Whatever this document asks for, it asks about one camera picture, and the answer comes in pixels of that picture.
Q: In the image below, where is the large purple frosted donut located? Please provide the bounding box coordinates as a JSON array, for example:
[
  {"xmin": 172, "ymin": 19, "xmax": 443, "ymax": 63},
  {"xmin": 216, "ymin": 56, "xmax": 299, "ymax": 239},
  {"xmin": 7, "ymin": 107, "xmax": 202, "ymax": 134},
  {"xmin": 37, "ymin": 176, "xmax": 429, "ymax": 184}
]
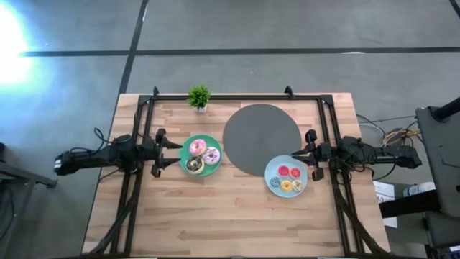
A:
[{"xmin": 201, "ymin": 146, "xmax": 221, "ymax": 165}]

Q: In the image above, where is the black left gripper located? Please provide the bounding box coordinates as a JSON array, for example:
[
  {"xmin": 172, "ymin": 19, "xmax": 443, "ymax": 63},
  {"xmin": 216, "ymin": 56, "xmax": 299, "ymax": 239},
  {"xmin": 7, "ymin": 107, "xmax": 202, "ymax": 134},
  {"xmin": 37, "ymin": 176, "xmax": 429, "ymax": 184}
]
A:
[{"xmin": 149, "ymin": 128, "xmax": 184, "ymax": 178}]

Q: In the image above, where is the black shelf board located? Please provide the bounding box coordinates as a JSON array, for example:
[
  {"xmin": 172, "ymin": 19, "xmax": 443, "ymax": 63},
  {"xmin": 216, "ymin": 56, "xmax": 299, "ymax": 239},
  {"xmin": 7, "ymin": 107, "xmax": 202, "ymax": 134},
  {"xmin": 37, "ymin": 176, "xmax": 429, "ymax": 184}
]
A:
[{"xmin": 379, "ymin": 189, "xmax": 443, "ymax": 219}]

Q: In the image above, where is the teal green plate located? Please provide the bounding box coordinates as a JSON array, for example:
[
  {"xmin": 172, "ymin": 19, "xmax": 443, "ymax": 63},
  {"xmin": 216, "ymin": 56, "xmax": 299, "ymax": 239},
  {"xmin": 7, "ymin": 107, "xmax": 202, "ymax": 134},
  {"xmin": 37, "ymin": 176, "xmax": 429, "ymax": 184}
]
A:
[{"xmin": 178, "ymin": 134, "xmax": 224, "ymax": 178}]

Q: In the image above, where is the grey round mat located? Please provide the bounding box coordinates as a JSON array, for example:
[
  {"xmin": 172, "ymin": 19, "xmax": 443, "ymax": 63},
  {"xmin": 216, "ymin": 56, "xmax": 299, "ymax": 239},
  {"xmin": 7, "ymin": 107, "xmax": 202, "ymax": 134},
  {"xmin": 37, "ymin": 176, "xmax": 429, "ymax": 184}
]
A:
[{"xmin": 222, "ymin": 103, "xmax": 303, "ymax": 178}]

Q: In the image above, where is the tangled cable bundle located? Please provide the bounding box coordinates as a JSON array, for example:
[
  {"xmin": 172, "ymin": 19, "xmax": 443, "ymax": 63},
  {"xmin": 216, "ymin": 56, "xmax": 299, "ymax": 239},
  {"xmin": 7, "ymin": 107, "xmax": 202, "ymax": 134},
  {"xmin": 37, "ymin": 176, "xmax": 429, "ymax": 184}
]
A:
[{"xmin": 356, "ymin": 114, "xmax": 422, "ymax": 145}]

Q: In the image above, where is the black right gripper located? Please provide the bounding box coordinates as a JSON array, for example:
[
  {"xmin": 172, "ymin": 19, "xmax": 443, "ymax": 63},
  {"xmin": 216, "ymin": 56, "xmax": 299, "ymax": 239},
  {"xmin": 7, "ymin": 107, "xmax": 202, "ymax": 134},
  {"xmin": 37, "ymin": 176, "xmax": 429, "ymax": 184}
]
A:
[{"xmin": 290, "ymin": 129, "xmax": 325, "ymax": 182}]

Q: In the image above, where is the white paper sheet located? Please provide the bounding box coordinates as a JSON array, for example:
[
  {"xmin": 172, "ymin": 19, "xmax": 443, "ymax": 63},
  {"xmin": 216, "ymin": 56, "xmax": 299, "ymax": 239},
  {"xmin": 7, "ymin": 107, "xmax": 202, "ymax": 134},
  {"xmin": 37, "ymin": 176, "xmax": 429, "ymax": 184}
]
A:
[{"xmin": 372, "ymin": 180, "xmax": 398, "ymax": 229}]

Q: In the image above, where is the large chocolate frosted donut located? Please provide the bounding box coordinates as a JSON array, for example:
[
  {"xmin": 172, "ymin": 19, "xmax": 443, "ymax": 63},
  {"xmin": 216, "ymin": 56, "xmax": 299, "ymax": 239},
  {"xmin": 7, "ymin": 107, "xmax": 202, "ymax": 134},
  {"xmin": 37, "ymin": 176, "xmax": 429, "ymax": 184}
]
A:
[{"xmin": 185, "ymin": 156, "xmax": 206, "ymax": 176}]

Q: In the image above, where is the light blue plate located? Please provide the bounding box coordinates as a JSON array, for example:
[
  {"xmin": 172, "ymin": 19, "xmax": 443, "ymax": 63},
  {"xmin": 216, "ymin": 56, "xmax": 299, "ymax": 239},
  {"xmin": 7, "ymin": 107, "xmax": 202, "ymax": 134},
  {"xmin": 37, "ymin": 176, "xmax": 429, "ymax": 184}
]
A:
[{"xmin": 264, "ymin": 155, "xmax": 309, "ymax": 199}]

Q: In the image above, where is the large pink frosted donut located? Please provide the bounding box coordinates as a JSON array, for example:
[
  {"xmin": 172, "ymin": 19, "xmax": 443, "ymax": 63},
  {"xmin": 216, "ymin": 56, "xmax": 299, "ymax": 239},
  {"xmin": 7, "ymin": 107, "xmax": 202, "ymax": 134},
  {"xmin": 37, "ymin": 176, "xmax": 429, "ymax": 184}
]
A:
[{"xmin": 189, "ymin": 138, "xmax": 208, "ymax": 157}]

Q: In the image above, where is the green plant in white pot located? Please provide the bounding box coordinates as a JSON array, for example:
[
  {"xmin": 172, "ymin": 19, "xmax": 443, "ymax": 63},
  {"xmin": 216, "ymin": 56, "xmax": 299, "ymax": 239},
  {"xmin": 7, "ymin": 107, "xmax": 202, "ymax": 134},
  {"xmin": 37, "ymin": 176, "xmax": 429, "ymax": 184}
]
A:
[{"xmin": 187, "ymin": 83, "xmax": 212, "ymax": 114}]

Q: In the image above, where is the white bottle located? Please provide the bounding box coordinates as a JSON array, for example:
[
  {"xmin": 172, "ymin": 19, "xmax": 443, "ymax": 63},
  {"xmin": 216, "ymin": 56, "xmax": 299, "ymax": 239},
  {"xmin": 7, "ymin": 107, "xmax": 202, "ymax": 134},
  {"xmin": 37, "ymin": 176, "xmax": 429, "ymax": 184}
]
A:
[{"xmin": 402, "ymin": 181, "xmax": 437, "ymax": 198}]

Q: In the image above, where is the dark grey side cart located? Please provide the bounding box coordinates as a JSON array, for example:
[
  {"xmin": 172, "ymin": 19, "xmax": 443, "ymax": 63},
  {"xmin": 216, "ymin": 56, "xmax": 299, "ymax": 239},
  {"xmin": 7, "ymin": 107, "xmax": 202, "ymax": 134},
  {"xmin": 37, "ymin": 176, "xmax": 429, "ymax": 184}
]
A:
[{"xmin": 0, "ymin": 142, "xmax": 59, "ymax": 259}]

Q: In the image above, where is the black metal table frame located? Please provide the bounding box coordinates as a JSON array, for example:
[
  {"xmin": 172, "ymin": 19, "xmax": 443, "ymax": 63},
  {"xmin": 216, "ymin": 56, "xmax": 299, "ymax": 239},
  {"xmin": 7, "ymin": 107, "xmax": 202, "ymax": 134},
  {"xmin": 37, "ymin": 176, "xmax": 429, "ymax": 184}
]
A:
[{"xmin": 86, "ymin": 86, "xmax": 389, "ymax": 258}]

